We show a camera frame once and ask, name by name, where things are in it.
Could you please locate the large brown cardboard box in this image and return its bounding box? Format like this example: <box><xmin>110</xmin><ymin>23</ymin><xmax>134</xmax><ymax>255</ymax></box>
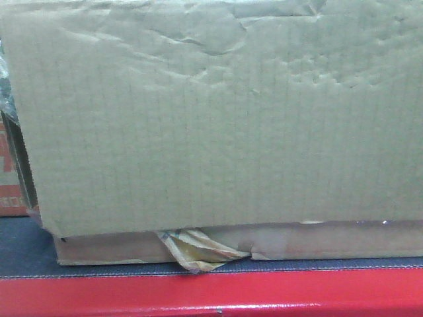
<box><xmin>1</xmin><ymin>1</ymin><xmax>422</xmax><ymax>272</ymax></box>

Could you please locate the red printed cardboard box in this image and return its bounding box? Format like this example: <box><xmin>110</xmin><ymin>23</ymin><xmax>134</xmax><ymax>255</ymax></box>
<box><xmin>1</xmin><ymin>118</ymin><xmax>40</xmax><ymax>217</ymax></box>

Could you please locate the red metal workbench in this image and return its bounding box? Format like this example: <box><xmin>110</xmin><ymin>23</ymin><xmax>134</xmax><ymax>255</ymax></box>
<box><xmin>1</xmin><ymin>269</ymin><xmax>422</xmax><ymax>316</ymax></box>

